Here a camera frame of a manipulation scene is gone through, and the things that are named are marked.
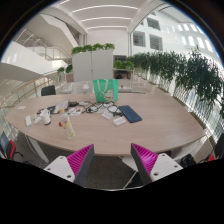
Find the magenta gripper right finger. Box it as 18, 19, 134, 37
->
131, 143, 182, 185

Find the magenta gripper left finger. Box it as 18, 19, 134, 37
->
45, 144, 94, 186

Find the clear plastic water bottle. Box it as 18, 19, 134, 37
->
82, 83, 90, 102

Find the white packet on table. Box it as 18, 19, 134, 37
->
113, 117, 126, 126

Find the white electric kettle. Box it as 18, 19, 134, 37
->
34, 109, 51, 125

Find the white power strip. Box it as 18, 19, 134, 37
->
25, 115, 32, 127

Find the red and black chair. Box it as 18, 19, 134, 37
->
0, 132, 21, 160

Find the black office chair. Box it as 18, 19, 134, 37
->
41, 85, 56, 96

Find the green tote bag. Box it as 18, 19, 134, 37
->
93, 79, 119, 102

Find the green hedge planter row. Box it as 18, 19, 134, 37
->
127, 50, 224, 118

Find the white cabinet with plants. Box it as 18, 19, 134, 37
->
72, 45, 113, 82

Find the black coiled cable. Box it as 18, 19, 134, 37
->
85, 102, 119, 115

